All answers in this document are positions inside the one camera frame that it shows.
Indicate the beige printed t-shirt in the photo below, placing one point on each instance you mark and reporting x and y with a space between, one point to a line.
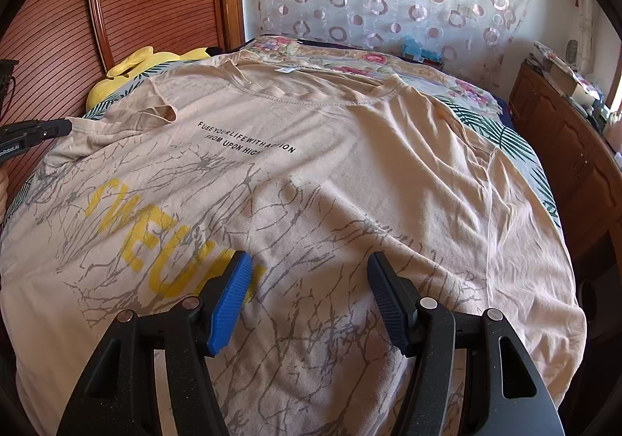
340 164

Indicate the dark blue bed sheet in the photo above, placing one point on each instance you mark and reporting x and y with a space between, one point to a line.
505 113

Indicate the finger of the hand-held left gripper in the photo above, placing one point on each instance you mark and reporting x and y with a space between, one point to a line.
53 127

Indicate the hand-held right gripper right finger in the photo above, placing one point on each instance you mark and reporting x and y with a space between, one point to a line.
391 305

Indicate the brown cardboard box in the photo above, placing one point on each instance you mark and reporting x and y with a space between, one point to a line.
566 81

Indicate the leaf patterned bed sheet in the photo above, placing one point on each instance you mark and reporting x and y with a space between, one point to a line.
525 159

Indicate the yellow plush toy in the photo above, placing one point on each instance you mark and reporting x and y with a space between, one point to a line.
141 59

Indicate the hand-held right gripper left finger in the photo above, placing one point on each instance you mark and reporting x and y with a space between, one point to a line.
231 305

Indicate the blue toy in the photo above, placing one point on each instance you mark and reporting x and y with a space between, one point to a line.
420 52

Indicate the floral blanket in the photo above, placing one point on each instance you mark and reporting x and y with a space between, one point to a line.
340 62

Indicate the wooden cabinet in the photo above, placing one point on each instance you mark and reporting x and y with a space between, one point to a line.
573 154

